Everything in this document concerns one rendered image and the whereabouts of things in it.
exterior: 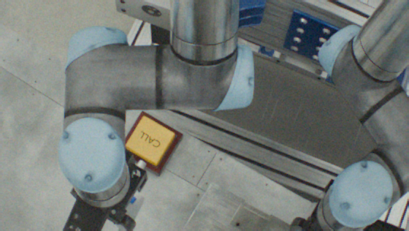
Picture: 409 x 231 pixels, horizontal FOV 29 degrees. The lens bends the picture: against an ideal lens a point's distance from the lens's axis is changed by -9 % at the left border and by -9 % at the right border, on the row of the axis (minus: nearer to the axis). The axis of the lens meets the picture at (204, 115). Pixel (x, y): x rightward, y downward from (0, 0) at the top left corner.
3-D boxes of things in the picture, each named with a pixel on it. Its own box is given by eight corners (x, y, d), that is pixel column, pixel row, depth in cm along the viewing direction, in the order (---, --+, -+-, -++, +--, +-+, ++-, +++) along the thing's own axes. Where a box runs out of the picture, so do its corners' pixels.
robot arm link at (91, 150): (123, 107, 92) (123, 185, 89) (129, 134, 102) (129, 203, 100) (55, 108, 92) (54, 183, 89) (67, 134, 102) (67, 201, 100)
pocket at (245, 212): (242, 203, 135) (243, 199, 131) (270, 218, 134) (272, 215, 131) (227, 226, 134) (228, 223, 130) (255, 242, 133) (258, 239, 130)
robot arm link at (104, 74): (158, 44, 104) (157, 131, 101) (70, 47, 104) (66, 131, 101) (156, 20, 97) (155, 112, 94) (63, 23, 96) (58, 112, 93)
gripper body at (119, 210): (150, 181, 118) (146, 161, 106) (120, 232, 115) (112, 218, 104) (104, 153, 118) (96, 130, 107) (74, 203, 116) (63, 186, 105)
